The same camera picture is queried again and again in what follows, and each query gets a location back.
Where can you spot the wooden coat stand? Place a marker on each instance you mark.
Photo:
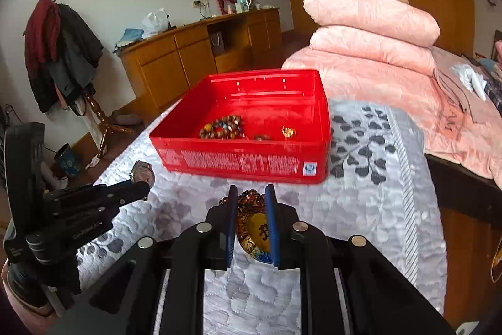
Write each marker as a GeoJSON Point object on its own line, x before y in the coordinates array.
{"type": "Point", "coordinates": [102, 119]}

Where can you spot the light blue kettle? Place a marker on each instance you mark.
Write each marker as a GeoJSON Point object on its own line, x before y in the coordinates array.
{"type": "Point", "coordinates": [243, 1]}

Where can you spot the gold round pendant charm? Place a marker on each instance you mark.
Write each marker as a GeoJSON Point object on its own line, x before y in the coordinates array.
{"type": "Point", "coordinates": [288, 132]}

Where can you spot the white grey quilted bedspread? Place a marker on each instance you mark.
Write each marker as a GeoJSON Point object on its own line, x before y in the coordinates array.
{"type": "Point", "coordinates": [378, 186]}

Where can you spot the blue folded cloth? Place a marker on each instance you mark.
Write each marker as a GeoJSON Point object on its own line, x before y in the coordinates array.
{"type": "Point", "coordinates": [130, 37]}

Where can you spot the pink bed sheet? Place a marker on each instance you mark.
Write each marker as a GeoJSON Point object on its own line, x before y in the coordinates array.
{"type": "Point", "coordinates": [449, 133]}

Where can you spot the wooden sideboard cabinet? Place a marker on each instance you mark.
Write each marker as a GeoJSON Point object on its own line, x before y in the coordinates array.
{"type": "Point", "coordinates": [163, 68]}

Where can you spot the grey paper bag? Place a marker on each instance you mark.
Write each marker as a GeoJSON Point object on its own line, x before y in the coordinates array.
{"type": "Point", "coordinates": [217, 43]}

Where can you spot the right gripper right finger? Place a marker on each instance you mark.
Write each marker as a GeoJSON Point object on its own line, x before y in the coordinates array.
{"type": "Point", "coordinates": [295, 244]}

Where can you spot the pink folded quilt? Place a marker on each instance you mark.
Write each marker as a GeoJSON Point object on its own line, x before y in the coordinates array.
{"type": "Point", "coordinates": [383, 17]}
{"type": "Point", "coordinates": [356, 43]}

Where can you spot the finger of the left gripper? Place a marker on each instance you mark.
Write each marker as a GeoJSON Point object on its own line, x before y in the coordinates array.
{"type": "Point", "coordinates": [83, 227]}
{"type": "Point", "coordinates": [97, 196]}

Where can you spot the lower pink folded quilt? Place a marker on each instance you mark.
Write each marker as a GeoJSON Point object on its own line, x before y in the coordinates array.
{"type": "Point", "coordinates": [356, 43]}

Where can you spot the red plastic box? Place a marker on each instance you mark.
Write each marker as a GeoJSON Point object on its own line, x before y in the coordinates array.
{"type": "Point", "coordinates": [230, 126]}

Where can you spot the upper pink folded quilt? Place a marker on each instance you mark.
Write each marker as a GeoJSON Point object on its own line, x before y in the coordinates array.
{"type": "Point", "coordinates": [383, 17]}

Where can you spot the coats on rack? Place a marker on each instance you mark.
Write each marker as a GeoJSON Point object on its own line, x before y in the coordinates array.
{"type": "Point", "coordinates": [39, 40]}

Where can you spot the white plastic bag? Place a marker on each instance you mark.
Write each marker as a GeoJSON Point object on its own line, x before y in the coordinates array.
{"type": "Point", "coordinates": [155, 23]}

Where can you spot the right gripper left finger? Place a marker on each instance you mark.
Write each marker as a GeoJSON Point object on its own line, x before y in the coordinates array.
{"type": "Point", "coordinates": [206, 245]}

